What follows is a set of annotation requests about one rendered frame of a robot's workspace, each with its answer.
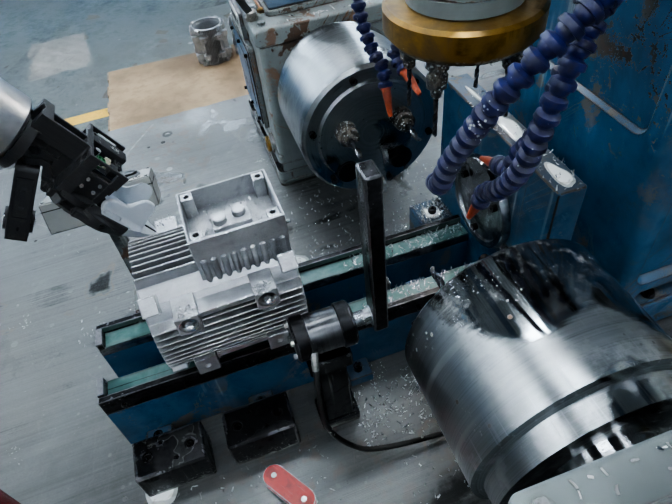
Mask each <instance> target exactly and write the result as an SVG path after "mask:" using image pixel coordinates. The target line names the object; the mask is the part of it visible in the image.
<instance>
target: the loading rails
mask: <svg viewBox="0 0 672 504"><path fill-rule="evenodd" d="M460 220H461V217H460V216H459V214H457V215H453V216H450V217H447V218H444V219H440V220H437V221H434V222H431V223H427V224H424V225H421V226H418V227H414V228H411V229H408V230H405V231H401V232H398V233H395V234H392V235H388V236H385V247H386V250H387V251H386V252H387V253H386V272H387V277H388V279H389V281H390V282H391V289H392V290H393V289H394V290H395V289H396V288H397V287H398V288H397V290H395V291H394V292H393V291H392V290H390V289H389V290H387V298H388V324H389V326H388V328H385V329H382V330H379V331H375V330H374V328H373V326H372V324H368V325H367V324H366V325H363V326H360V327H357V329H358V333H359V342H358V344H356V345H353V346H350V349H351V351H352V354H353V361H354V362H353V364H352V365H349V366H347V372H348V379H349V383H350V385H351V386H355V385H358V384H361V383H364V382H366V381H369V380H372V379H373V378H374V377H373V371H372V369H371V367H370V364H369V362H371V361H374V360H376V359H379V358H382V357H385V356H388V355H391V354H394V353H397V352H400V351H403V350H405V344H406V340H407V336H408V333H409V331H410V329H411V327H412V325H411V323H412V322H413V321H414V320H415V319H416V317H417V316H418V314H419V313H420V311H421V310H422V308H423V307H424V306H425V304H426V303H427V302H428V301H429V300H430V298H431V297H432V296H433V295H434V294H435V293H436V292H437V291H438V290H439V289H440V288H439V287H438V285H437V284H436V282H435V280H434V279H433V277H432V275H431V273H430V272H429V271H430V267H432V266H435V271H436V272H438V273H439V274H440V275H442V276H444V282H445V284H446V283H447V281H449V280H451V279H452V278H453V277H454V276H456V275H457V272H456V271H457V270H458V268H459V272H458V273H460V272H461V271H463V270H464V269H463V268H464V267H463V266H465V265H464V263H466V254H467V246H468V239H469V233H468V232H467V231H466V229H465V228H464V227H460V228H461V231H459V229H460V228H458V227H459V226H463V225H462V224H461V223H460ZM458 222H459V225H457V224H458ZM446 224H447V225H448V226H447V227H446ZM456 225H457V226H456ZM453 226H454V228H453ZM437 227H438V229H437ZM449 228H451V229H449ZM452 228H453V229H454V231H455V233H454V231H453V229H452ZM455 228H458V229H455ZM436 229H437V230H436ZM442 229H443V230H442ZM445 229H446V232H445ZM428 230H429V231H428ZM441 230H442V231H441ZM430 231H432V234H433V235H431V233H430ZM439 231H440V232H439ZM450 231H452V233H450ZM462 231H463V232H462ZM424 232H425V233H427V232H428V233H427V234H430V236H429V235H427V237H426V234H425V233H424ZM438 232H439V233H438ZM443 232H444V233H443ZM457 232H458V233H457ZM434 233H436V235H438V239H439V240H438V239H437V236H436V237H434V235H435V234H434ZM442 233H443V236H442ZM421 234H423V235H421ZM424 235H425V236H424ZM416 236H417V240H416V241H415V239H416ZM418 236H419V237H420V238H419V237H418ZM441 236H442V237H443V238H441ZM452 236H453V237H454V238H453V237H452ZM430 237H431V238H432V239H433V240H432V239H431V238H430ZM433 237H434V238H433ZM422 238H424V239H425V241H423V240H424V239H422ZM448 238H449V239H448ZM405 239H406V242H405V241H403V240H405ZM407 239H408V241H409V243H410V241H411V242H413V243H410V245H409V244H408V241H407ZM418 240H419V242H418ZM430 240H432V242H433V243H432V242H431V243H430ZM414 241H415V242H416V243H415V242H414ZM417 242H418V244H417ZM422 242H424V243H422ZM435 242H436V244H435ZM421 243H422V245H421ZM426 243H427V244H426ZM429 243H430V244H429ZM390 244H392V245H393V252H391V251H392V250H391V249H392V246H391V245H390ZM389 245H390V246H389ZM398 245H400V247H403V248H400V247H399V246H398ZM408 245H409V246H408ZM388 246H389V247H391V248H389V247H388ZM410 246H411V247H410ZM419 246H420V247H421V246H422V247H423V248H420V247H419ZM424 246H425V247H424ZM409 247H410V248H409ZM413 247H415V248H414V249H413ZM417 247H419V248H417ZM404 249H405V252H404ZM412 249H413V250H412ZM400 250H401V251H400ZM359 253H361V254H359ZM388 253H389V254H390V257H389V256H388V255H389V254H388ZM396 253H398V254H397V255H395V254H396ZM393 254H394V255H395V256H393ZM350 255H351V256H350ZM353 255H354V256H355V257H354V256H353ZM349 256H350V257H349ZM357 256H359V258H357V259H356V257H357ZM351 258H354V260H355V259H356V260H355V261H356V264H357V265H356V264H355V265H354V264H353V259H351ZM361 261H362V263H361V264H359V263H360V262H361ZM344 262H345V266H344ZM346 265H348V266H346ZM298 266H299V268H298V270H299V274H300V277H301V281H302V284H303V288H304V292H305V296H306V301H307V307H308V313H309V312H312V311H315V310H319V309H322V308H325V307H328V306H331V303H333V302H336V301H340V300H345V301H346V302H347V303H348V304H349V306H350V308H351V311H352V313H353V312H356V311H359V310H361V309H364V307H363V305H364V306H365V307H366V305H367V303H366V292H365V280H364V268H363V256H362V244H359V245H356V246H353V247H350V248H346V249H343V250H340V251H337V252H333V253H330V254H327V255H324V256H320V257H317V258H314V259H311V260H307V261H304V262H301V263H298ZM352 267H353V268H352ZM358 267H359V268H358ZM451 267H452V269H453V270H451ZM350 268H351V269H350ZM349 269H350V270H349ZM352 269H353V270H352ZM442 269H443V270H445V269H446V271H448V272H449V273H448V272H446V271H445V273H444V271H443V270H442ZM450 270H451V271H450ZM460 270H461V271H460ZM441 271H443V273H442V274H441ZM454 271H455V272H456V275H455V273H454ZM420 276H421V277H420ZM442 276H441V277H442ZM419 277H420V278H419ZM422 278H423V280H422ZM442 278H443V277H442ZM410 279H411V280H412V284H413V282H414V283H415V289H412V287H413V288H414V284H413V285H410V283H411V281H410ZM413 279H414V280H416V282H415V281H414V280H413ZM418 279H419V282H420V287H419V288H422V289H419V290H421V291H419V290H417V289H416V288H417V287H416V286H419V282H418V283H417V281H418ZM424 279H425V285H424ZM401 281H402V282H401ZM428 282H429V283H428ZM431 282H433V283H431ZM401 283H402V286H403V289H404V290H403V289H402V286H401V287H399V286H400V285H401ZM407 283H408V284H407ZM416 283H417V284H416ZM396 284H397V286H396ZM409 285H410V286H409ZM429 285H430V287H429V288H430V289H426V288H428V286H429ZM395 286H396V287H395ZM398 289H399V292H398ZM391 291H392V292H393V293H391ZM401 291H402V293H400V292H401ZM407 291H409V292H410V294H409V292H407ZM405 293H406V295H405ZM412 293H413V295H412ZM389 296H390V297H392V296H393V297H392V298H393V299H392V302H390V299H391V298H390V299H389ZM406 296H407V297H406ZM399 298H400V299H399ZM95 346H96V347H97V349H98V350H99V352H100V353H101V354H102V356H103V357H104V358H105V359H106V361H107V362H108V364H109V365H110V366H111V368H112V369H113V371H114V372H115V373H116V375H117V376H118V377H119V378H116V379H113V380H110V381H107V382H106V380H105V379H104V378H103V377H101V378H98V379H97V397H98V405H99V406H100V408H101V409H102V410H103V411H104V412H105V414H106V415H107V416H108V417H109V418H110V419H111V421H112V422H113V423H114V424H115V425H116V427H117V428H118V429H119V430H120V431H121V433H122V434H123V435H124V436H125V437H126V439H127V440H128V441H129V442H130V443H131V444H133V443H135V442H138V441H141V440H144V439H147V438H150V437H153V436H156V435H159V434H162V433H164V432H168V431H172V430H174V429H176V428H179V427H182V426H185V425H188V424H191V423H193V422H196V421H200V420H203V419H205V418H208V417H211V416H214V415H217V414H220V413H223V412H226V411H228V410H231V409H234V408H237V407H240V406H243V405H246V404H250V403H252V402H255V401H257V400H260V399H263V398H266V397H269V396H272V395H275V394H277V393H280V392H283V391H287V390H289V389H292V388H295V387H298V386H301V385H304V384H307V383H310V382H313V381H314V378H313V377H311V375H310V372H309V369H308V367H307V364H306V362H303V363H302V362H300V361H299V360H298V359H297V360H294V357H293V355H294V354H296V352H295V349H294V347H291V346H290V343H289V344H286V345H283V346H280V347H278V348H275V349H271V348H270V345H269V342H268V340H266V341H263V342H260V343H257V344H254V345H251V346H248V347H246V348H243V349H240V350H237V351H234V352H231V353H228V354H226V355H223V356H222V358H220V362H221V368H218V369H215V370H212V371H210V372H207V373H204V374H200V373H199V371H198V369H197V367H196V365H195V363H194V361H191V362H190V364H189V367H188V368H185V369H182V370H180V371H177V372H173V371H172V368H171V369H170V367H169V366H168V364H166V361H164V358H162V355H161V354H160V352H159V349H157V345H156V344H155V342H154V339H153V337H152V335H151V332H150V330H149V327H148V325H147V322H146V319H142V317H141V314H140V312H139V313H136V314H132V315H129V316H126V317H123V318H119V319H116V320H113V321H110V322H106V323H103V324H100V325H97V326H95Z"/></svg>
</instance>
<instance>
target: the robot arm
mask: <svg viewBox="0 0 672 504"><path fill-rule="evenodd" d="M98 133H99V134H101V135H102V136H104V137H105V138H106V139H108V140H109V141H111V142H112V143H114V144H115V146H114V145H112V144H111V143H109V142H108V141H106V140H105V139H103V138H102V137H101V136H99V135H98ZM125 149H126V147H124V146H123V145H121V144H120V143H118V142H117V141H116V140H114V139H113V138H111V137H110V136H108V135H107V134H106V133H104V132H103V131H101V130H100V129H99V128H97V127H96V126H94V125H93V124H91V123H89V124H88V125H87V126H86V127H85V128H84V129H83V130H82V131H81V130H79V129H78V128H76V127H75V126H73V125H72V124H70V123H69V122H67V121H66V120H64V119H63V118H62V117H60V116H59V115H57V114H56V113H55V105H54V104H52V103H51V102H49V101H48V100H47V99H45V98H43V99H42V100H41V101H40V102H39V103H38V104H37V105H36V106H35V107H34V108H33V109H32V101H31V98H29V97H28V96H27V95H25V94H24V93H22V92H21V91H19V90H18V89H16V88H15V87H13V86H12V85H10V84H9V83H7V82H6V81H4V80H3V79H2V78H0V166H1V167H3V168H7V167H9V166H11V165H12V164H14V163H15V167H14V175H13V182H12V188H11V195H10V202H9V206H6V207H5V212H4V213H3V215H2V222H3V224H2V229H5V232H4V233H5V235H4V239H9V240H16V241H23V242H27V239H28V236H29V233H32V231H33V227H34V226H35V224H36V218H35V214H36V211H34V210H33V206H34V200H35V195H36V189H37V183H38V178H39V173H40V167H41V166H42V172H41V185H40V189H41V191H43V192H46V195H47V196H49V197H50V199H51V201H52V202H53V203H54V204H55V205H57V206H58V207H60V208H62V209H63V210H64V211H65V212H67V213H68V214H70V215H71V216H72V217H74V218H76V219H78V220H80V221H81V222H83V223H84V224H86V225H87V226H89V227H91V228H93V229H95V230H97V231H100V232H103V233H107V234H111V235H115V236H127V237H146V236H149V235H152V234H156V229H155V228H154V227H153V226H152V225H151V223H150V222H149V221H148V219H149V218H150V216H151V215H152V213H153V212H154V210H155V205H154V203H153V202H151V201H149V199H150V197H151V195H152V193H153V190H152V188H151V186H150V185H148V184H146V183H139V184H136V185H132V186H129V187H126V186H123V185H124V184H125V183H126V182H127V181H128V180H129V178H128V177H126V176H125V175H123V174H122V173H120V171H122V165H123V164H124V163H125V162H126V154H125V153H124V152H123V151H124V150H125ZM95 204H97V206H96V205H95Z"/></svg>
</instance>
